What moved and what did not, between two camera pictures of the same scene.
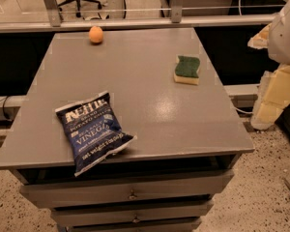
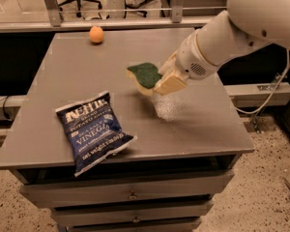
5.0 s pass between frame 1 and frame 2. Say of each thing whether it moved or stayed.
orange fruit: stayed
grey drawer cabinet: stayed
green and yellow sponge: moved
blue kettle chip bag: stayed
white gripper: moved
